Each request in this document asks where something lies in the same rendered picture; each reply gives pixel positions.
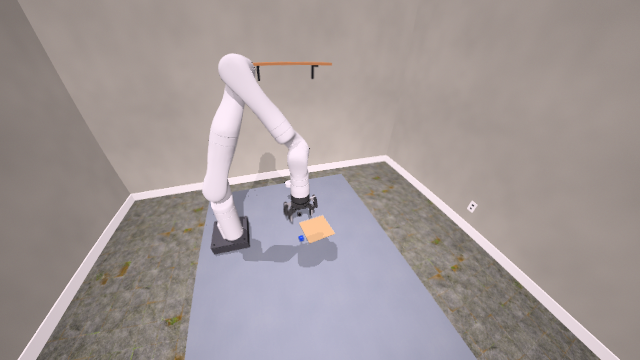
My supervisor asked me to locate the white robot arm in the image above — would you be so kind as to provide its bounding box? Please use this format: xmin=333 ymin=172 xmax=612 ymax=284
xmin=202 ymin=54 xmax=310 ymax=240

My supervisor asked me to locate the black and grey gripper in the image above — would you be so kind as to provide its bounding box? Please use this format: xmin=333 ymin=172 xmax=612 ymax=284
xmin=283 ymin=192 xmax=318 ymax=222

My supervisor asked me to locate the tan flat mat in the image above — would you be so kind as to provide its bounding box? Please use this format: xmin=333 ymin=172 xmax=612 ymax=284
xmin=299 ymin=215 xmax=335 ymax=243

